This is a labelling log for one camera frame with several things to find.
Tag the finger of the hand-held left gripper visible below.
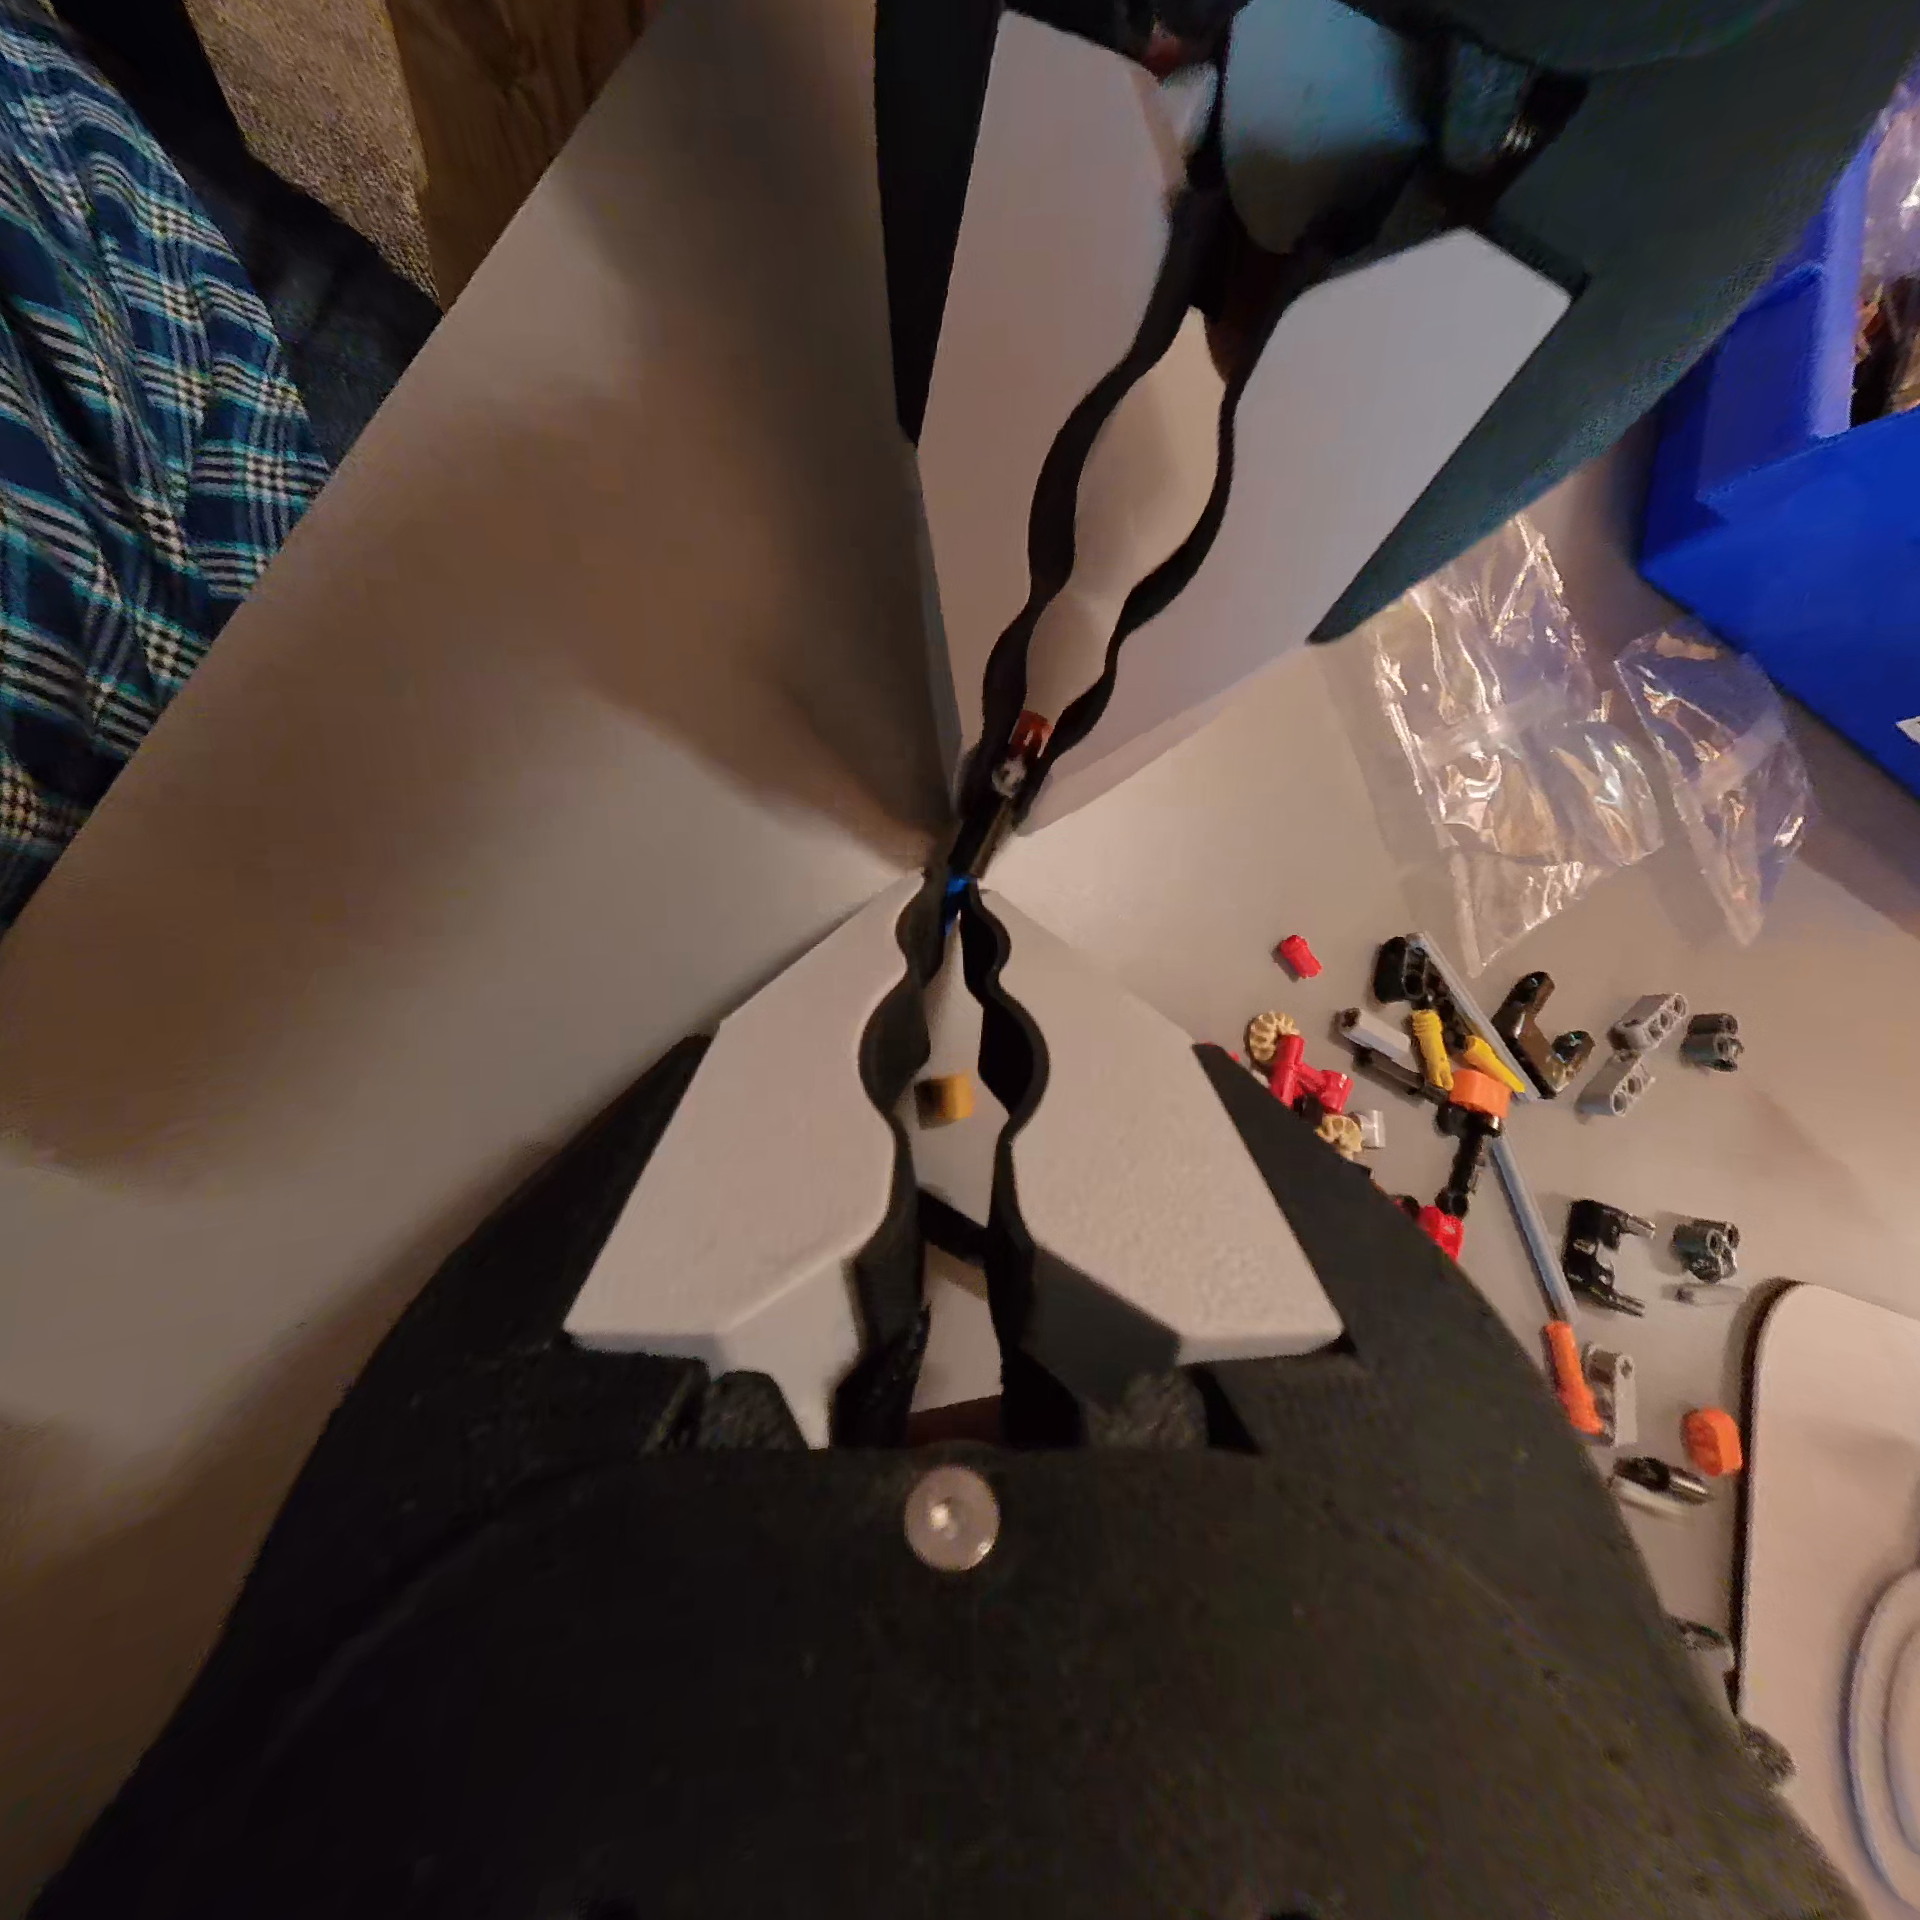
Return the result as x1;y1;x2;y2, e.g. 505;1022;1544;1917
912;11;1202;817
990;224;1577;833

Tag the white book stand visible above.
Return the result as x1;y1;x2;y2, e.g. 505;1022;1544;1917
1737;1279;1920;1920

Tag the black lego fork connector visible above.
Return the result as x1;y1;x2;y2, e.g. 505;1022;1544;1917
1491;974;1595;1089
1564;1197;1655;1321

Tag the pile of small lego pieces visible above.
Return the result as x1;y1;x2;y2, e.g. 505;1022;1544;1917
1242;929;1715;1513

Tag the black lego axle assembly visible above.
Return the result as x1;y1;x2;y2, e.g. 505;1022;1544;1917
934;711;1052;944

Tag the large clear plastic bag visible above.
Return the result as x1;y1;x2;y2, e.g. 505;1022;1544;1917
1368;514;1671;981

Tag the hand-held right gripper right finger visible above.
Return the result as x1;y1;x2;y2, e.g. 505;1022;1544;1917
959;882;1345;1448

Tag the clear bag with parts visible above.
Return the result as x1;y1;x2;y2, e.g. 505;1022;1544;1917
1848;89;1920;435

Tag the person's plaid shirt torso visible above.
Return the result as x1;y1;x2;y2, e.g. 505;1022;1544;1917
0;0;336;935

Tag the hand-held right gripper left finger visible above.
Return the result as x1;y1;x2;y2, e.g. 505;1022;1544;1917
561;872;939;1448

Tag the blue plastic bin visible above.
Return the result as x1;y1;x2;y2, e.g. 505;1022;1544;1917
1635;89;1920;770

